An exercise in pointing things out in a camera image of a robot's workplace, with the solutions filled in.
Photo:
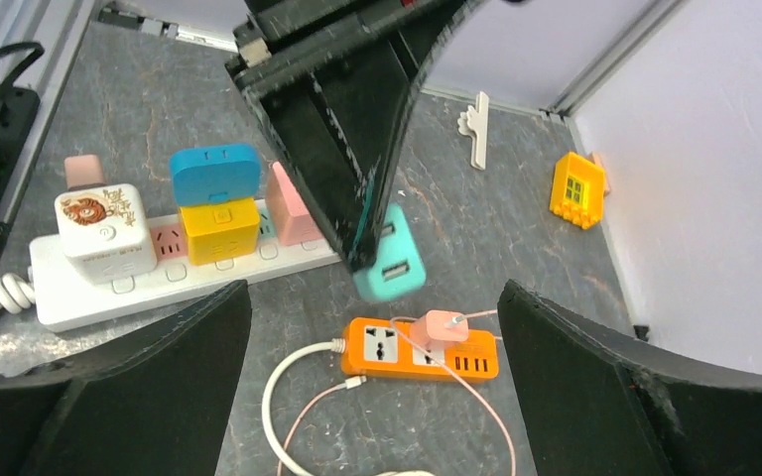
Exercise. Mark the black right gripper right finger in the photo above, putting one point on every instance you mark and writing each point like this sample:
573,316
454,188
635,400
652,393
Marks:
596,401

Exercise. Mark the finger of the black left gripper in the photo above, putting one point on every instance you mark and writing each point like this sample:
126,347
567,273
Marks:
333,85

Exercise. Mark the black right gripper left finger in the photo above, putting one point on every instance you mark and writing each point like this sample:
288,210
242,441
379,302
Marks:
155,401

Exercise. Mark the blue rounded adapter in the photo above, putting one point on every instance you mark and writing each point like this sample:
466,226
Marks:
215,174

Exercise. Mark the white multicolour power strip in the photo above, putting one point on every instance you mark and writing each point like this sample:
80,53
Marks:
66,301

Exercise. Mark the pink cube socket adapter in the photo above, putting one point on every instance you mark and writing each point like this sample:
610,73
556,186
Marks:
290,216

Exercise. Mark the pink charger with cable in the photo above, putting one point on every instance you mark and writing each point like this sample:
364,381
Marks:
438,346

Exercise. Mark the white cube adapter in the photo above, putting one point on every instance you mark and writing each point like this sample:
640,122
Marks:
105,233

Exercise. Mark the yellow cube socket adapter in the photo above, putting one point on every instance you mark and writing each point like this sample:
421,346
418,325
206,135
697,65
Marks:
218,232

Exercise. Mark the teal plug adapter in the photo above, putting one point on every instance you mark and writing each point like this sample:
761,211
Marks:
399,268

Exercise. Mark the small pink plug adapter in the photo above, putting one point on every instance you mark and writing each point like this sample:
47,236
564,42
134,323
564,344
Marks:
84,171

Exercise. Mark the yellow toy brick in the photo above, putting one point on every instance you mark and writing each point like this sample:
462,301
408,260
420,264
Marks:
578,191

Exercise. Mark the white flat bracket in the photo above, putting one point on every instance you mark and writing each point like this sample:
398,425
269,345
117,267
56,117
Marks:
473,123

